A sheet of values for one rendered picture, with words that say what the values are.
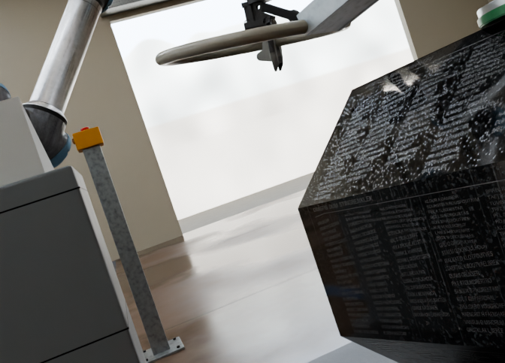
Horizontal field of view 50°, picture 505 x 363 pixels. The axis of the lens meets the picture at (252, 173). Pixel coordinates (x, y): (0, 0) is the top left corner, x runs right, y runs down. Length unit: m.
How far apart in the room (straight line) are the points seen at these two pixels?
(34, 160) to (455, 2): 8.78
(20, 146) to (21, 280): 0.33
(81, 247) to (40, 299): 0.15
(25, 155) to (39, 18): 6.51
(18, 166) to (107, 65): 6.29
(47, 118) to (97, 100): 5.83
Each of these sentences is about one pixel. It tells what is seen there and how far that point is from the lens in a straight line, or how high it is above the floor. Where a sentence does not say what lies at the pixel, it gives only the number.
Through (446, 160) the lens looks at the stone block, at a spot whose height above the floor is 0.63.
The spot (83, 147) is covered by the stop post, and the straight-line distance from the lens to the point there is 2.52.
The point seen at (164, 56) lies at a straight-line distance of 1.25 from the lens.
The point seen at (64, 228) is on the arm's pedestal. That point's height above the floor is 0.71.
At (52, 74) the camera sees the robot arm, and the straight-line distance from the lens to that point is 1.86.
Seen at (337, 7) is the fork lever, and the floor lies 0.95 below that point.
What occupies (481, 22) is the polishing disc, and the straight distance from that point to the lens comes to 0.96.
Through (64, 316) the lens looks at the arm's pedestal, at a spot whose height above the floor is 0.51.
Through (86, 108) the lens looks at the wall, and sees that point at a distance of 7.58.
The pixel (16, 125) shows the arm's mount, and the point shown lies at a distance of 1.47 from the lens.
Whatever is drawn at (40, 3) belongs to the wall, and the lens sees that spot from 7.98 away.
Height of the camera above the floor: 0.73
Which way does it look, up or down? 2 degrees down
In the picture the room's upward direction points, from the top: 19 degrees counter-clockwise
